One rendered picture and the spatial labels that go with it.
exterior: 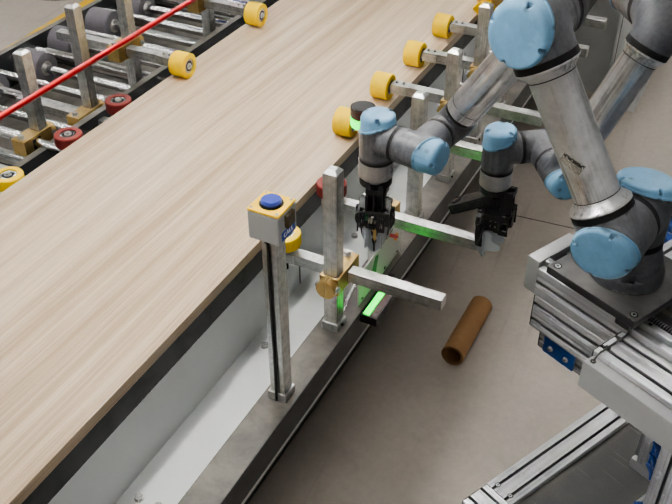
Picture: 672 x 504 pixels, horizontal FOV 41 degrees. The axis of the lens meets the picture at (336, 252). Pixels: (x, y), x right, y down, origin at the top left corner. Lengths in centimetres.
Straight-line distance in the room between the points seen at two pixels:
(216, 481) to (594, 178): 95
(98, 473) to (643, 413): 107
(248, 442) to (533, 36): 102
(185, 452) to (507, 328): 158
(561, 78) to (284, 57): 158
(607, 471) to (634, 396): 87
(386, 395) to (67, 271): 128
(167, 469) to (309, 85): 133
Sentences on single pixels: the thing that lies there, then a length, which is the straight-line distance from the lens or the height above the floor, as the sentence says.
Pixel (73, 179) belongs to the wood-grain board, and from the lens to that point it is 247.
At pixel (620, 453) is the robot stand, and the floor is 21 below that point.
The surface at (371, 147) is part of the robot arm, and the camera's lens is 186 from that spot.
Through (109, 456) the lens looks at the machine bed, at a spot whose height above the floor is 75.
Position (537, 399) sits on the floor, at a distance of 307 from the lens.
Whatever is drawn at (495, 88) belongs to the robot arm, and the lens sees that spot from 181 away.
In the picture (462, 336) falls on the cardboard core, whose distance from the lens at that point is 313.
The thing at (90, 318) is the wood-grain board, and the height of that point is 90.
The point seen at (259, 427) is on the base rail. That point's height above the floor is 70.
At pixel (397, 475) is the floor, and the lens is 280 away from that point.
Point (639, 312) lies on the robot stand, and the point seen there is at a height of 104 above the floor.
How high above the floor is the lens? 218
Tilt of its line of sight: 37 degrees down
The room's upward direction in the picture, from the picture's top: straight up
